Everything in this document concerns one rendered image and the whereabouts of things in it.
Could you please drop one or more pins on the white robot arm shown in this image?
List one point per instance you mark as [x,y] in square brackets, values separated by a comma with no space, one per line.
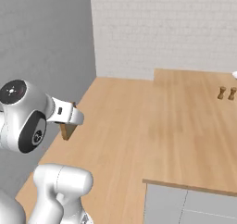
[21,116]

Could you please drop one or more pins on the grey counter cabinet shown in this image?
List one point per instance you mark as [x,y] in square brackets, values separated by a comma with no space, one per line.
[191,207]

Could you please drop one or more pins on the white plate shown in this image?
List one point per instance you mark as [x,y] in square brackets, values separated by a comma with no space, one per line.
[235,75]

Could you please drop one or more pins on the brown wooden shaker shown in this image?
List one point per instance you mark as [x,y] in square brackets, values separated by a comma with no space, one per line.
[232,93]
[221,92]

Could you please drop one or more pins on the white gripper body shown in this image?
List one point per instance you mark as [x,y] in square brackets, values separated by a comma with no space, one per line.
[77,117]

